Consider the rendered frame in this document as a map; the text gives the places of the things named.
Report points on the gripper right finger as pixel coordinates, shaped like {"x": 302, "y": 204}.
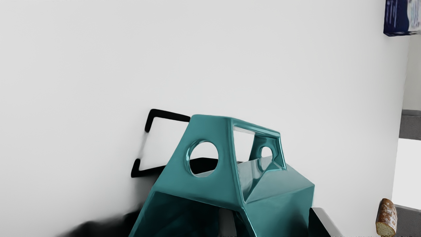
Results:
{"x": 320, "y": 227}

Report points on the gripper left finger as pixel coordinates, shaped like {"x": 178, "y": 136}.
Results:
{"x": 227, "y": 225}

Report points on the brown bread loaf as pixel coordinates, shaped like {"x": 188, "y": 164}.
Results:
{"x": 386, "y": 218}

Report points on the dark blue printed carton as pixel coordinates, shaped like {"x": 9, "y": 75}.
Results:
{"x": 396, "y": 18}

